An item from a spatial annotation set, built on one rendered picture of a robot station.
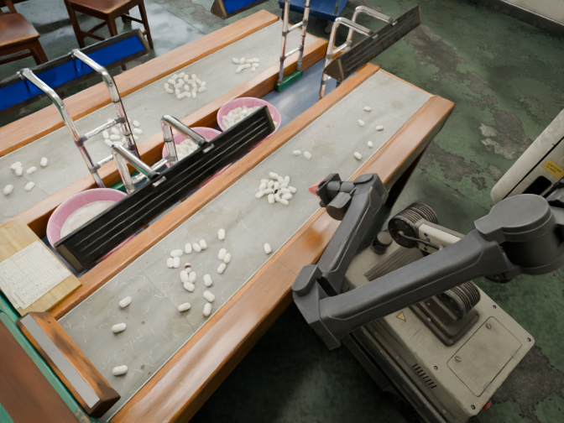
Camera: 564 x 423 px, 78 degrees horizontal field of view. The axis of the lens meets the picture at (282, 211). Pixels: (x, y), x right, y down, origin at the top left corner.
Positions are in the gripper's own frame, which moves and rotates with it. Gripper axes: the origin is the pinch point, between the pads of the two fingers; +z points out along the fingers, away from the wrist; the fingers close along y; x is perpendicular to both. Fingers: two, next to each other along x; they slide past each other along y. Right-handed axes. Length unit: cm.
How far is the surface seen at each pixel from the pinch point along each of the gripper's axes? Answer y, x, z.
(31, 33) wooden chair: -5, -112, 197
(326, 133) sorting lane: -38.7, -2.5, 23.0
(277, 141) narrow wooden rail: -17.6, -10.9, 28.9
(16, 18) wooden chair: -6, -126, 215
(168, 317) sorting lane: 56, 6, 11
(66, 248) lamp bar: 64, -29, -3
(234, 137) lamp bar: 17.8, -28.3, -2.4
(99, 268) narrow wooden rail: 60, -12, 29
